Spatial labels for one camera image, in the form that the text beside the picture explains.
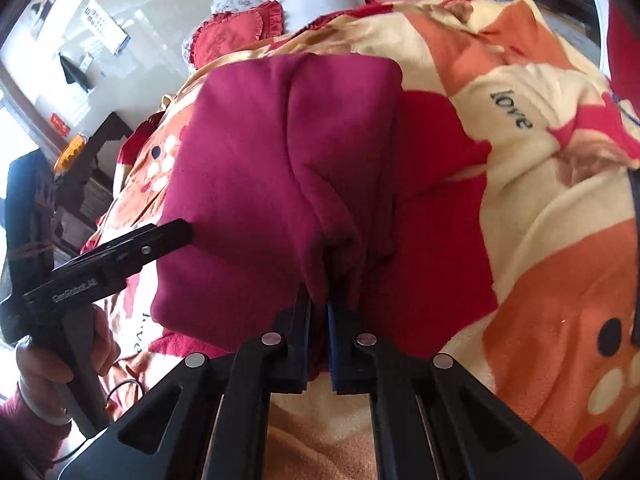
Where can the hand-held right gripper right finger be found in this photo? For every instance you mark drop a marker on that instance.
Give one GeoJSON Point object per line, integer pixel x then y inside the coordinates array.
{"type": "Point", "coordinates": [334, 360]}

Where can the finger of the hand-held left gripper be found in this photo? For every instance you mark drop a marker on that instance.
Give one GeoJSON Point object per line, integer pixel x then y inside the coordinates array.
{"type": "Point", "coordinates": [145, 247]}

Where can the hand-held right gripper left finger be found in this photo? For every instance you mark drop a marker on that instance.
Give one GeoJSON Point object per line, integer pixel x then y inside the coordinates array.
{"type": "Point", "coordinates": [301, 355]}

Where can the magenta garment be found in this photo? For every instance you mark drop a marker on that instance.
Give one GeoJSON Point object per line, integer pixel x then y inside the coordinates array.
{"type": "Point", "coordinates": [260, 160]}

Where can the person's left forearm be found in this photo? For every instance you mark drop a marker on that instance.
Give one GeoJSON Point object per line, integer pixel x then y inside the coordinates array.
{"type": "Point", "coordinates": [20, 430]}

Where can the person's left hand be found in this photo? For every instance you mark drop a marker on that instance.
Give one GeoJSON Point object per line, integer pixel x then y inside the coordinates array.
{"type": "Point", "coordinates": [40, 375]}

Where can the dark wooden cabinet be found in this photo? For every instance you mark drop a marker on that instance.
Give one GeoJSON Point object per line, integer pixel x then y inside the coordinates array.
{"type": "Point", "coordinates": [95, 170]}

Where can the black chair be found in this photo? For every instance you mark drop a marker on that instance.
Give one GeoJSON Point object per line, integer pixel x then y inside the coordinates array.
{"type": "Point", "coordinates": [30, 200]}

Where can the orange object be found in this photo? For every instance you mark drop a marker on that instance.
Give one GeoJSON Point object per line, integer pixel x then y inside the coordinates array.
{"type": "Point", "coordinates": [70, 152]}

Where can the orange and cream printed blanket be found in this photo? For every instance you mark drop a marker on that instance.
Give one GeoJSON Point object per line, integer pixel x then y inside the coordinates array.
{"type": "Point", "coordinates": [540, 210]}

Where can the red and white garment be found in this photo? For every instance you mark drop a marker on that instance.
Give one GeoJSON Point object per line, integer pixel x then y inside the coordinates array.
{"type": "Point", "coordinates": [622, 50]}

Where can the red wall sign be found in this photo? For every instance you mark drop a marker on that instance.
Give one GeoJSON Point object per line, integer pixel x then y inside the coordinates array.
{"type": "Point", "coordinates": [60, 124]}

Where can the black wall-hung item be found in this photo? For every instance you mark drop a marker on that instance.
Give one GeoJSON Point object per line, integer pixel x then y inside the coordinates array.
{"type": "Point", "coordinates": [74, 72]}

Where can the white wall poster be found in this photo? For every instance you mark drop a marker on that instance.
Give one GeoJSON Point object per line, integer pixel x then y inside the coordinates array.
{"type": "Point", "coordinates": [105, 25]}

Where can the framed wall picture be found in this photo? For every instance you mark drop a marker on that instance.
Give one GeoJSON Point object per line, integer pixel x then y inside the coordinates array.
{"type": "Point", "coordinates": [50, 2]}

